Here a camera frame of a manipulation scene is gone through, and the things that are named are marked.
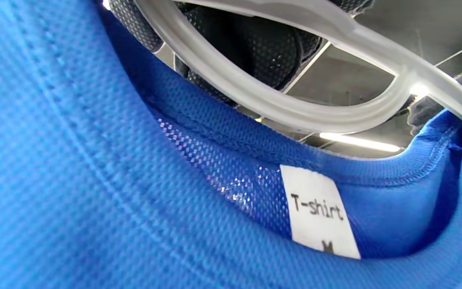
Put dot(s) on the person's left hand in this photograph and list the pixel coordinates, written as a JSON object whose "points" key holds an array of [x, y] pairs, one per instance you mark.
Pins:
{"points": [[255, 48]]}

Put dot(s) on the person's right hand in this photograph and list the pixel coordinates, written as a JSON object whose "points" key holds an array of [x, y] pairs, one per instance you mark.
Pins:
{"points": [[423, 115]]}

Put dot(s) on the gray plastic hanger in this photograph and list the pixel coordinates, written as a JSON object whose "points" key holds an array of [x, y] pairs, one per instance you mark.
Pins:
{"points": [[279, 113]]}

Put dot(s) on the blue t-shirt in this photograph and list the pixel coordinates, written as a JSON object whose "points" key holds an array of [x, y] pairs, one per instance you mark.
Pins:
{"points": [[94, 180]]}

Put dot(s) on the ceiling light strips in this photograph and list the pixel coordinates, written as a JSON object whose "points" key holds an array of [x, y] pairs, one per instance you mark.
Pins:
{"points": [[359, 142]]}

